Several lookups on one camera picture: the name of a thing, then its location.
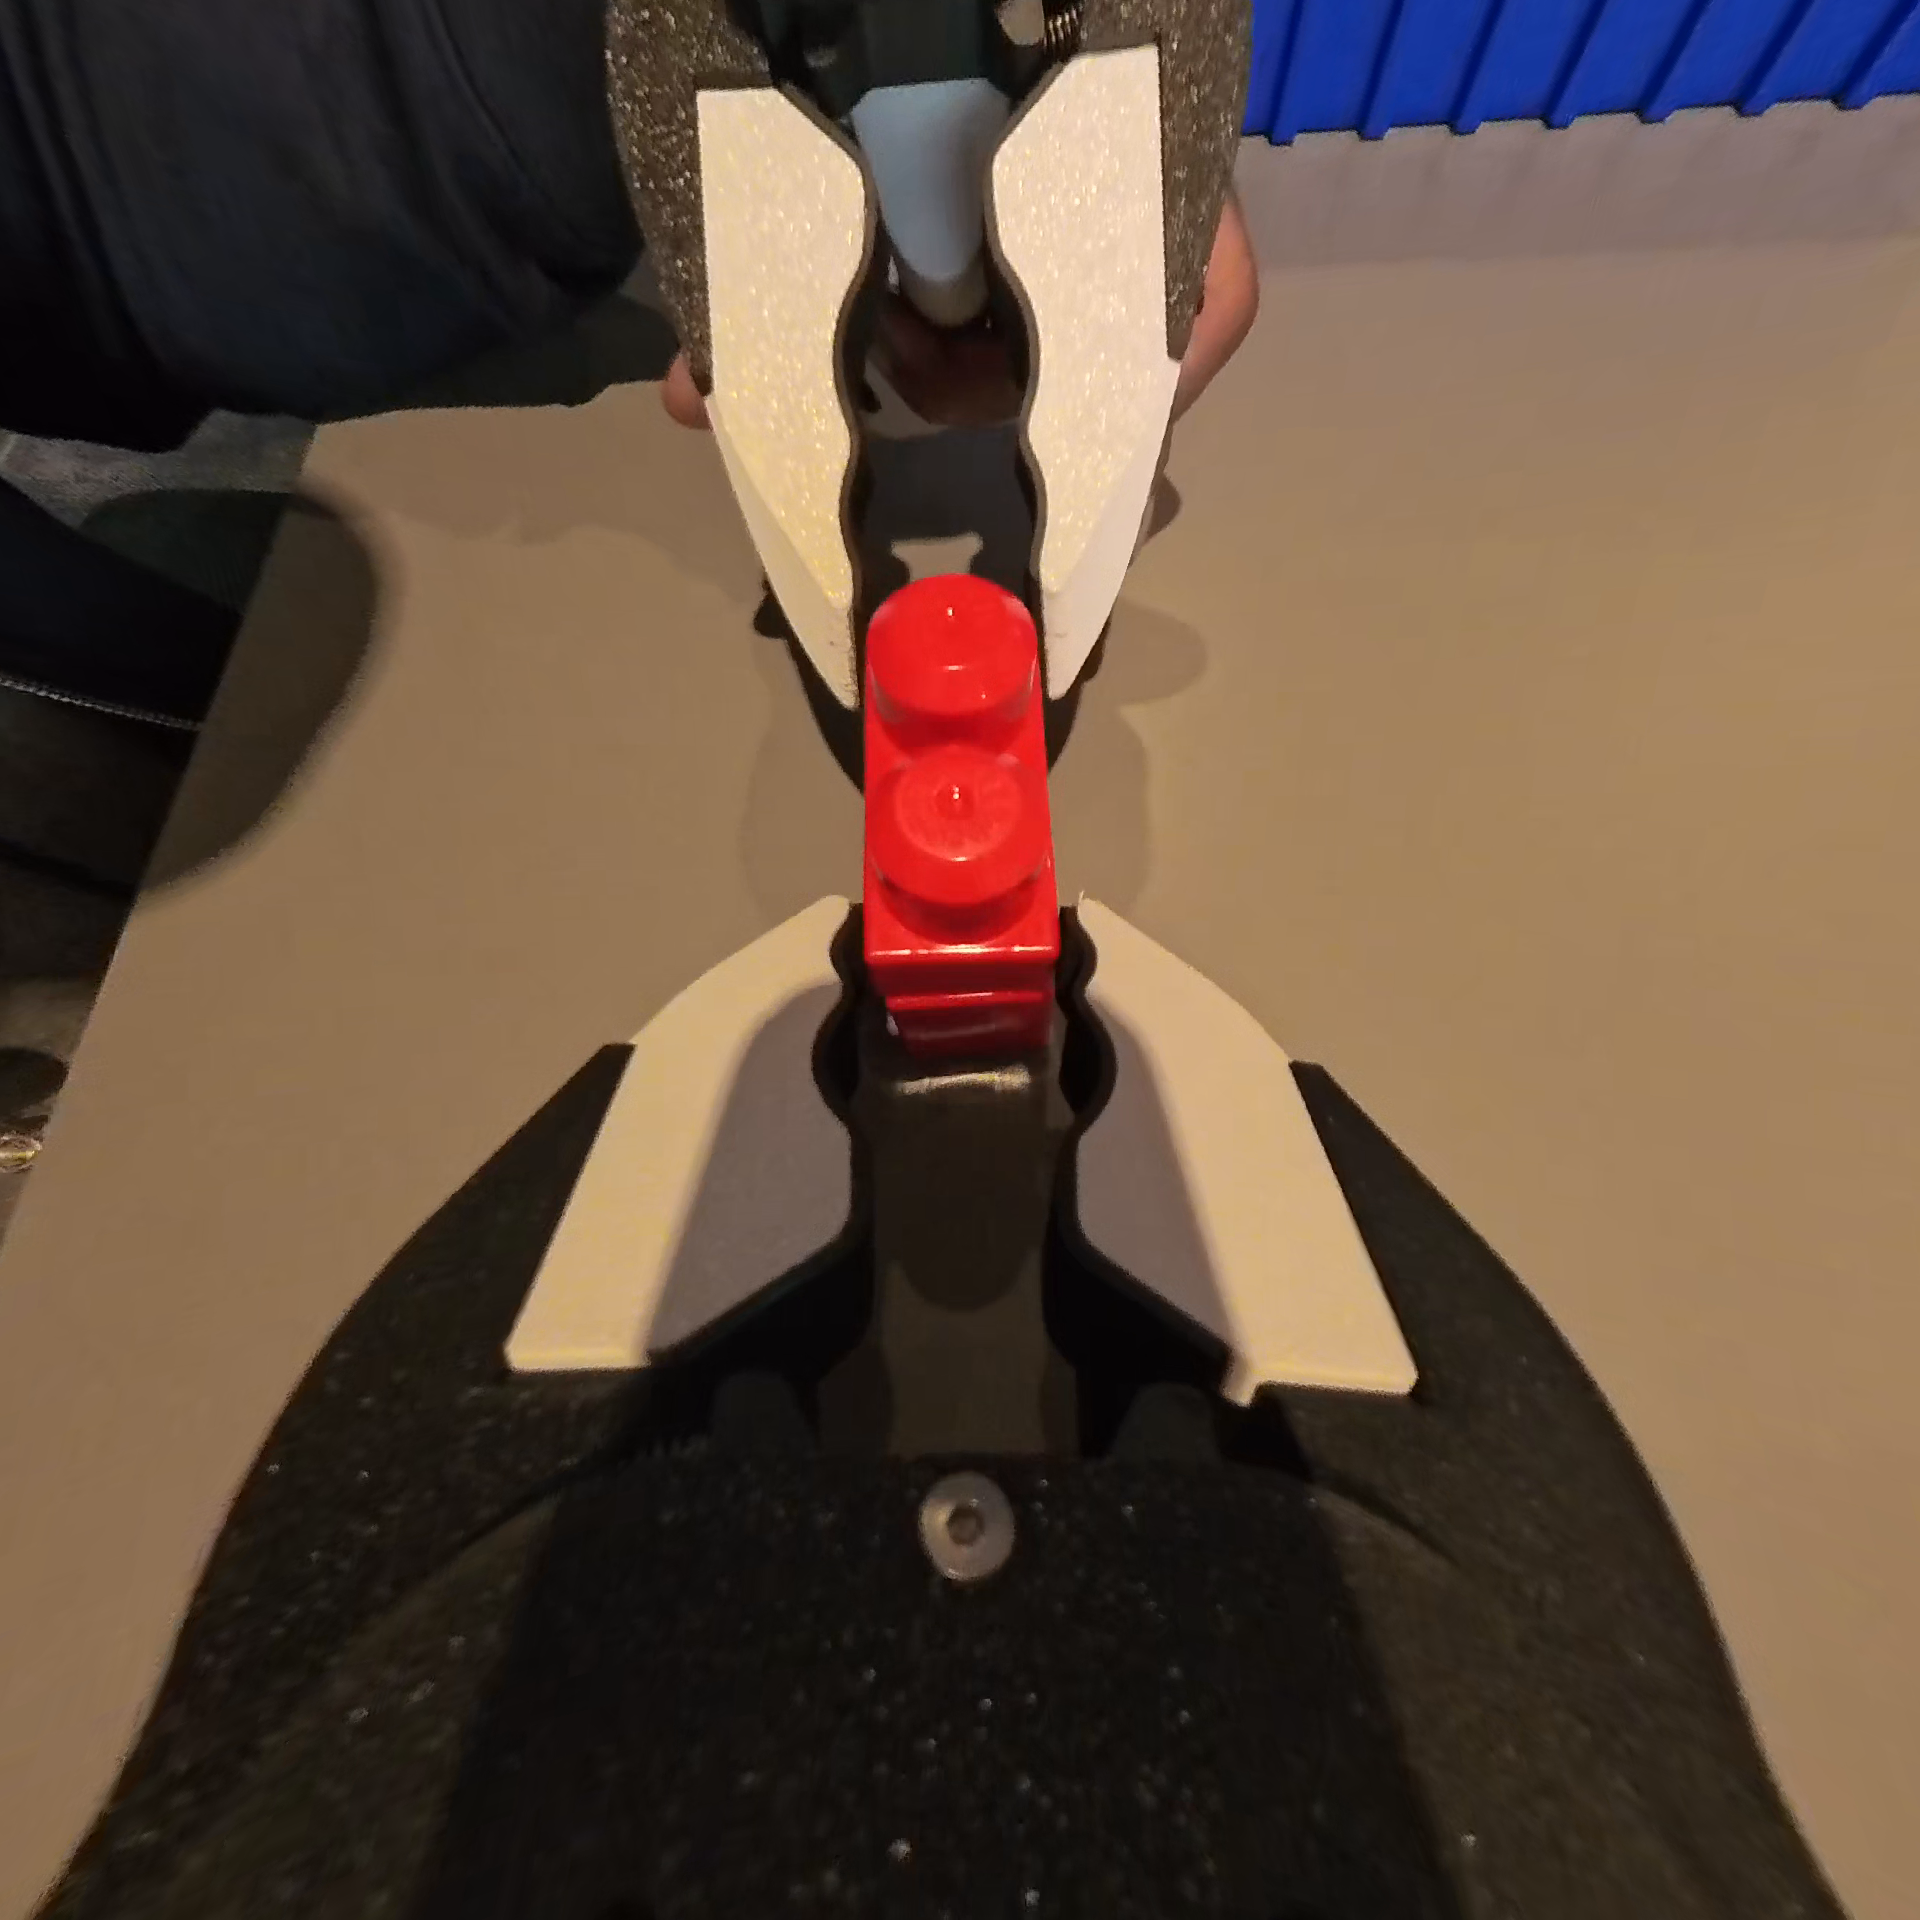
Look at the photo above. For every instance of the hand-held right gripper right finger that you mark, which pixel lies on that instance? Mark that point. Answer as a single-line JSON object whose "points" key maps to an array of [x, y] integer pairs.
{"points": [[1230, 1200]]}

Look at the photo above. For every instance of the person's left forearm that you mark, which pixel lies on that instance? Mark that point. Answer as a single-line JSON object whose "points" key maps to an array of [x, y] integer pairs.
{"points": [[301, 194]]}

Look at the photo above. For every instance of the blue ribbed plastic bin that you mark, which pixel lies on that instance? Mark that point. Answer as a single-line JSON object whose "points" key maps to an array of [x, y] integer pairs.
{"points": [[1501, 59]]}

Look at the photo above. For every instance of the person's dark jeans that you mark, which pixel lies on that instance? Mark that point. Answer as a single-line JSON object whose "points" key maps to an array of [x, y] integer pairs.
{"points": [[90, 629]]}

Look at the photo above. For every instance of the red two-stud block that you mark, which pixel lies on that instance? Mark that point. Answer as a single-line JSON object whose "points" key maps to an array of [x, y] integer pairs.
{"points": [[954, 902]]}

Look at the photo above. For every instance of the person's left hand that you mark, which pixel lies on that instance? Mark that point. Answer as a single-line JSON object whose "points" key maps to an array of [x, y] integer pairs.
{"points": [[1224, 315]]}

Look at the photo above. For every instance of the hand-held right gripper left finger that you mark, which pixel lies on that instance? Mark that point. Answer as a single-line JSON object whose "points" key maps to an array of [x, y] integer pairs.
{"points": [[705, 1200]]}

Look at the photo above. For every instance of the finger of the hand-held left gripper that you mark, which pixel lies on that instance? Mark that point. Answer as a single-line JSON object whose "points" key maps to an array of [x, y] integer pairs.
{"points": [[773, 330], [1088, 330]]}

